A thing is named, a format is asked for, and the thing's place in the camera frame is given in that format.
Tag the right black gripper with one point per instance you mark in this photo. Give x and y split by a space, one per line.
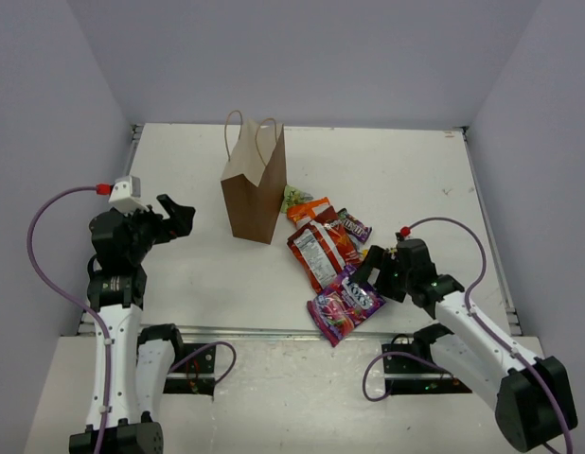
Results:
372 258

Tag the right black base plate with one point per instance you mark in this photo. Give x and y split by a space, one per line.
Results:
406 376

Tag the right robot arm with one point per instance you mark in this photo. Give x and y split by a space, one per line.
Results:
530 396

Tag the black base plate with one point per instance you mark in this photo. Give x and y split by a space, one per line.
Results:
406 376
195 377

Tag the red Doritos chip bag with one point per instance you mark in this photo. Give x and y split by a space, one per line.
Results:
323 248

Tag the orange Reese's packet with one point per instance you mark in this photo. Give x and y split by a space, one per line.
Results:
301 213

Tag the green candy packet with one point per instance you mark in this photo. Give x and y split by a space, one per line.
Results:
293 196

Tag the purple Fox's candy bag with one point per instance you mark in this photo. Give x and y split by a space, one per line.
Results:
343 305

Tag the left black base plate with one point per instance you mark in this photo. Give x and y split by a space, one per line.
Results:
195 377

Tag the brown M&M's packet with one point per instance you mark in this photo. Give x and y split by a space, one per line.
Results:
354 227

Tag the brown paper bag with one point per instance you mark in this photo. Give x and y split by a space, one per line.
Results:
254 179

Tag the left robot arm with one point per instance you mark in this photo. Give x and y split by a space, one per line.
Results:
132 361

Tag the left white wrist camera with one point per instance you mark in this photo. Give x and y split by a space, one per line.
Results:
125 197

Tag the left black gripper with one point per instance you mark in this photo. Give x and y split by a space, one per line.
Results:
156 223

